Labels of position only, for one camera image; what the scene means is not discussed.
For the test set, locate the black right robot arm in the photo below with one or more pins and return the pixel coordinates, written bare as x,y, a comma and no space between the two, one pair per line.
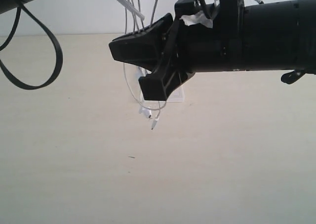
277,36

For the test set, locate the clear plastic box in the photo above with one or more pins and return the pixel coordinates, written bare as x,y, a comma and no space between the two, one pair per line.
177,96

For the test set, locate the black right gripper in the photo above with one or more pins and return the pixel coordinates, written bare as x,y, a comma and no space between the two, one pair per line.
202,37

